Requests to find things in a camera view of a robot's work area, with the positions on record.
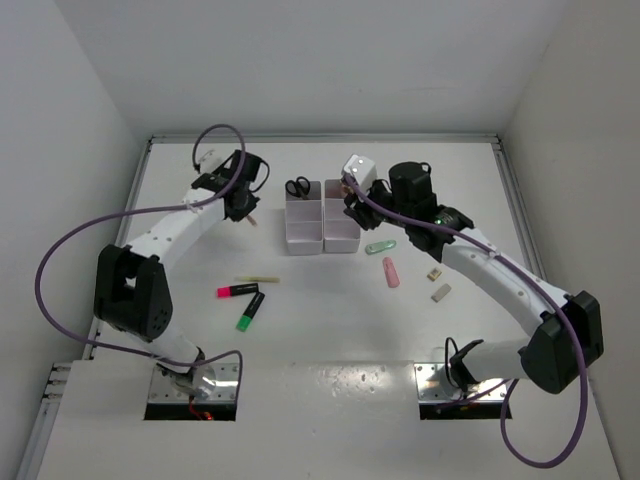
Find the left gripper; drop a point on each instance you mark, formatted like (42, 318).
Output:
(236, 216)

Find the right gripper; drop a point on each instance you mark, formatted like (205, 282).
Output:
(359, 210)

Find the black handled scissors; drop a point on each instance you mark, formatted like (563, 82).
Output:
(299, 187)

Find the yellow slim highlighter pen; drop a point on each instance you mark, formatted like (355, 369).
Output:
(257, 279)

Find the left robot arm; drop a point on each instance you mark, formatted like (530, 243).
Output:
(132, 292)

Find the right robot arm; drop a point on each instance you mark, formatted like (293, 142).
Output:
(563, 331)

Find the white right organizer box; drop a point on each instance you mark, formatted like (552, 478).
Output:
(341, 233)

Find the white organizer box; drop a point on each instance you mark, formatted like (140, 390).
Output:
(341, 233)
(304, 223)

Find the white left organizer box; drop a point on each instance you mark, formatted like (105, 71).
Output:
(304, 223)

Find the pink stapler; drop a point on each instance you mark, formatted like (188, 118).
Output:
(391, 275)

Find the pink black highlighter marker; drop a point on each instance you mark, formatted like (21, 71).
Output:
(237, 290)

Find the green black highlighter marker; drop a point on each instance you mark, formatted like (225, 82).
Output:
(249, 313)

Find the beige eraser block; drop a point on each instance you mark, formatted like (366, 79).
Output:
(441, 293)

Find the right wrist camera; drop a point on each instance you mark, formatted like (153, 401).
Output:
(362, 170)

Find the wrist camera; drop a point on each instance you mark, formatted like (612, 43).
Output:
(362, 170)
(209, 161)

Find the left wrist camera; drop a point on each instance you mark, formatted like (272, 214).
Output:
(209, 161)

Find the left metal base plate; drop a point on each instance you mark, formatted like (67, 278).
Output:
(215, 383)

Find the metal base plate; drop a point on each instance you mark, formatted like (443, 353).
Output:
(433, 388)
(215, 383)

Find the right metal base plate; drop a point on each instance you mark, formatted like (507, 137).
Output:
(433, 388)

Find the aluminium table frame rail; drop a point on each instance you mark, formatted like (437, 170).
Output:
(328, 389)

